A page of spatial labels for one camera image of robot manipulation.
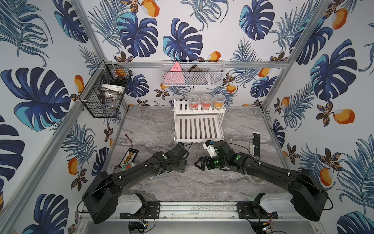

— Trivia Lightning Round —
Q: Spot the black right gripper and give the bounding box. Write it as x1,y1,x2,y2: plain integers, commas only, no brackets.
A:
193,155,228,171

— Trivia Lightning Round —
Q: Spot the clear seed container red label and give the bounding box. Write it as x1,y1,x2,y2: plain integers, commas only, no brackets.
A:
200,94,213,110

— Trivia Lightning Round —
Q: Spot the clear seed container orange label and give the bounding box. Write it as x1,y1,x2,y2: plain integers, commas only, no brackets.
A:
213,94,226,110

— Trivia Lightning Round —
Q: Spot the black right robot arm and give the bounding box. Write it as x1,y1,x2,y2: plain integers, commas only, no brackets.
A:
194,140,329,221

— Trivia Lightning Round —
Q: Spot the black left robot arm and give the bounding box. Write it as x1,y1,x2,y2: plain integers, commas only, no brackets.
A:
82,143,189,224

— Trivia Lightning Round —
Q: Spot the white slatted wooden shelf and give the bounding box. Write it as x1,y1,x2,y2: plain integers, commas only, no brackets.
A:
173,100,226,143

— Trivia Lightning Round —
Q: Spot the black remote-like tool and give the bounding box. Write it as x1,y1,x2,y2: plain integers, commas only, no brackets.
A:
249,132,261,160

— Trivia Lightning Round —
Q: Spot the pink triangular packet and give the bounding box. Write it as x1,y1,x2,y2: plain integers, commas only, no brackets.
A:
163,62,186,86

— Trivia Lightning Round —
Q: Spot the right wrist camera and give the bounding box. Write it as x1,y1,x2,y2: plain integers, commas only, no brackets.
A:
203,140,217,158

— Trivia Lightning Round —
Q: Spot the aluminium front rail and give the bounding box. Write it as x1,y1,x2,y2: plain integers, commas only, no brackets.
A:
79,201,319,222

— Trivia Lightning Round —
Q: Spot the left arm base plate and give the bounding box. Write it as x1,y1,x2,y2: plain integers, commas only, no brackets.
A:
117,193,161,219

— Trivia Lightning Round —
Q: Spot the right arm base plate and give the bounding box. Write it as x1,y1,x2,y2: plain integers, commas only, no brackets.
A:
237,193,279,220

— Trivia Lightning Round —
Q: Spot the white mesh wall basket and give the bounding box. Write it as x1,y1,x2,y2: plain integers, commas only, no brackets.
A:
161,60,226,86

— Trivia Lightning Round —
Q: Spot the white bowl in wire basket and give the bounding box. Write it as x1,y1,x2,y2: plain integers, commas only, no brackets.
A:
101,84,125,94

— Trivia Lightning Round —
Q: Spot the black wire basket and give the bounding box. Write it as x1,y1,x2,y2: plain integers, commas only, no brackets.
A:
79,60,132,119

